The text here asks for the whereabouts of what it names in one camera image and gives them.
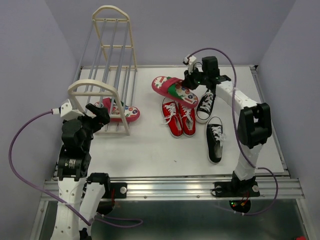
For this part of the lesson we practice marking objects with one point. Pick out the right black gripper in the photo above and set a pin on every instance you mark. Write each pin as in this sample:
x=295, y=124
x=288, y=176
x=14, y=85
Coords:
x=187, y=81

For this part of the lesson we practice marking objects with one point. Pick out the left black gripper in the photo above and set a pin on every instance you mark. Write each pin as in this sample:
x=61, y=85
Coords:
x=102, y=117

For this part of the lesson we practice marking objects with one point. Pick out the pink sandal with green strap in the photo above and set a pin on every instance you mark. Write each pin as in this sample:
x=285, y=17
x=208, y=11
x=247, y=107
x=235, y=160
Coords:
x=131, y=113

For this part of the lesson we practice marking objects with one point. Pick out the cream shoe shelf with metal rods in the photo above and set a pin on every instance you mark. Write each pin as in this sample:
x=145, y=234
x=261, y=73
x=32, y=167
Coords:
x=107, y=66

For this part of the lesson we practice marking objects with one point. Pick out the black canvas sneaker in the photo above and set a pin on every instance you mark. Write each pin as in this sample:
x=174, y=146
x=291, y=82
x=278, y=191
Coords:
x=205, y=107
x=214, y=139

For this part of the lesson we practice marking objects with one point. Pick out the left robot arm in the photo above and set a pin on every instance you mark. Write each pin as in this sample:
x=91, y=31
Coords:
x=79, y=191

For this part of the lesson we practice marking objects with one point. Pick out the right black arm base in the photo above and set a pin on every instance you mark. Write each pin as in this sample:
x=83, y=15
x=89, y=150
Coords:
x=238, y=196

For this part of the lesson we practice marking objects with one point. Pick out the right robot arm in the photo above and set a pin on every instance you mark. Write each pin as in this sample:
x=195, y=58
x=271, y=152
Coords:
x=251, y=120

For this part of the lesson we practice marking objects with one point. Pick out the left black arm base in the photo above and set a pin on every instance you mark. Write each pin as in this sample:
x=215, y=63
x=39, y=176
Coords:
x=101, y=198

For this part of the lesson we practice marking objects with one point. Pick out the red canvas sneaker right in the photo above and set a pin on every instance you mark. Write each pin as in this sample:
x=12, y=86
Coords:
x=188, y=120

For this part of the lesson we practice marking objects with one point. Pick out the red canvas sneaker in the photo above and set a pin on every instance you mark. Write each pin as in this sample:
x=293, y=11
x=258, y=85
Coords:
x=188, y=120
x=171, y=117

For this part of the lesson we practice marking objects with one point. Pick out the red canvas sneaker left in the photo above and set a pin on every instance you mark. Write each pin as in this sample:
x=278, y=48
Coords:
x=171, y=117

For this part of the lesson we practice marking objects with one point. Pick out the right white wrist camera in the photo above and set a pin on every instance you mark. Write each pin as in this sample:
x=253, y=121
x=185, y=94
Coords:
x=190, y=61

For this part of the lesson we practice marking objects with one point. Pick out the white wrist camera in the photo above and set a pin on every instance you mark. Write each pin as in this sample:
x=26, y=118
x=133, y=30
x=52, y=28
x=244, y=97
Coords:
x=190, y=61
x=67, y=111

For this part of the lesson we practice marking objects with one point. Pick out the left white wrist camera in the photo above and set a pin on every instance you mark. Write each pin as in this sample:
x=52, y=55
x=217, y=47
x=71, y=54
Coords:
x=67, y=111

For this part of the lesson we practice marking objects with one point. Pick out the aluminium mounting rail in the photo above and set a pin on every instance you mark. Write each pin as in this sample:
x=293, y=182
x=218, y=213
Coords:
x=199, y=189

